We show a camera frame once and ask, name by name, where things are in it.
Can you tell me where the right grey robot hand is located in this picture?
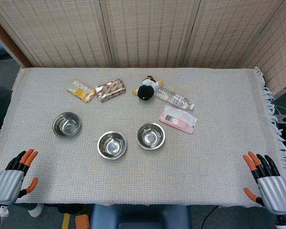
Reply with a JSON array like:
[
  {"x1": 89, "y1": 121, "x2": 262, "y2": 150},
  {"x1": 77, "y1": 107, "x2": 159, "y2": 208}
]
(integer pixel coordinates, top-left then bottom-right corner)
[{"x1": 242, "y1": 151, "x2": 286, "y2": 217}]

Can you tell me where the woven beige fringed tablecloth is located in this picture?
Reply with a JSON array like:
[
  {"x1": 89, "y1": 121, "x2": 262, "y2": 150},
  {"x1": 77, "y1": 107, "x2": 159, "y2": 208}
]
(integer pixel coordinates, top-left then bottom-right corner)
[{"x1": 0, "y1": 66, "x2": 286, "y2": 207}]

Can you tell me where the clear plastic water bottle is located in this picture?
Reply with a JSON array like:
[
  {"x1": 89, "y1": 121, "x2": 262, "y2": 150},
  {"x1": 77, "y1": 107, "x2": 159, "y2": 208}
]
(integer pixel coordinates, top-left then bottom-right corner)
[{"x1": 154, "y1": 85, "x2": 195, "y2": 111}]

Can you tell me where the yellow snack box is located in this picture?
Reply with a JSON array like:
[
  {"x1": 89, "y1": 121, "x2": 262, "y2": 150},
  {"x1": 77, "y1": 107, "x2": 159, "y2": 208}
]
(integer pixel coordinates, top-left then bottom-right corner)
[{"x1": 66, "y1": 79, "x2": 96, "y2": 104}]

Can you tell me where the gold foil snack pack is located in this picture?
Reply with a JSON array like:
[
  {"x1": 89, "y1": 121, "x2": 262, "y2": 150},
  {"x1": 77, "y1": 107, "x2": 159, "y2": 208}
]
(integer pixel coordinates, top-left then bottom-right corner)
[{"x1": 94, "y1": 78, "x2": 127, "y2": 103}]

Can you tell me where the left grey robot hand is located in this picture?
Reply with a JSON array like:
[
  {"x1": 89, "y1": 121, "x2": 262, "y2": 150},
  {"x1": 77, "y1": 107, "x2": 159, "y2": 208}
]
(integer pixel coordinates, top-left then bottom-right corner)
[{"x1": 0, "y1": 148, "x2": 39, "y2": 206}]

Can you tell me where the orange block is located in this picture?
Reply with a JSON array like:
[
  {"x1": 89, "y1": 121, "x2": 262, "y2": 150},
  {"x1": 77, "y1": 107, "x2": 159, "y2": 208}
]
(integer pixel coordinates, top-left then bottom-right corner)
[{"x1": 75, "y1": 214, "x2": 90, "y2": 229}]

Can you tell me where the bamboo folding screen panel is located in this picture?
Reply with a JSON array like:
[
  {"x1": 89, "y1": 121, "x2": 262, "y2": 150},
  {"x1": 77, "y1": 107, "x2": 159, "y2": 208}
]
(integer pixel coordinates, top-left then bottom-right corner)
[
  {"x1": 0, "y1": 0, "x2": 112, "y2": 69},
  {"x1": 99, "y1": 0, "x2": 202, "y2": 69},
  {"x1": 242, "y1": 0, "x2": 286, "y2": 95},
  {"x1": 184, "y1": 0, "x2": 286, "y2": 69}
]

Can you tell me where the small stainless steel bowl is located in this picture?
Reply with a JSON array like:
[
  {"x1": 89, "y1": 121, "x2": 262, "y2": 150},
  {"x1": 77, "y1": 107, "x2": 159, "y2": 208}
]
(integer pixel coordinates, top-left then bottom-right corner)
[
  {"x1": 52, "y1": 112, "x2": 81, "y2": 138},
  {"x1": 97, "y1": 131, "x2": 127, "y2": 159},
  {"x1": 136, "y1": 122, "x2": 166, "y2": 151}
]

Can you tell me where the white sneaker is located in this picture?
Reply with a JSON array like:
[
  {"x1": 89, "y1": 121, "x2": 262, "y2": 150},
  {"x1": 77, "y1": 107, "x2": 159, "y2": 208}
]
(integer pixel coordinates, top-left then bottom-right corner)
[{"x1": 27, "y1": 203, "x2": 44, "y2": 218}]

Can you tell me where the pink white flat packet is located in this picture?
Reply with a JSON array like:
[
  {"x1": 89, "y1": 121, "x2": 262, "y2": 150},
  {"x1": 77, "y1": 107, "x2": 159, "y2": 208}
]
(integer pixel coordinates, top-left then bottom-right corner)
[{"x1": 159, "y1": 105, "x2": 198, "y2": 135}]

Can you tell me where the black white plush penguin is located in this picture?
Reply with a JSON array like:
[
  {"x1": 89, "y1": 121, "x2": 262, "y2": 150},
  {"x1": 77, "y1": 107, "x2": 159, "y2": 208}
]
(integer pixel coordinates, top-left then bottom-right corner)
[{"x1": 132, "y1": 75, "x2": 164, "y2": 102}]

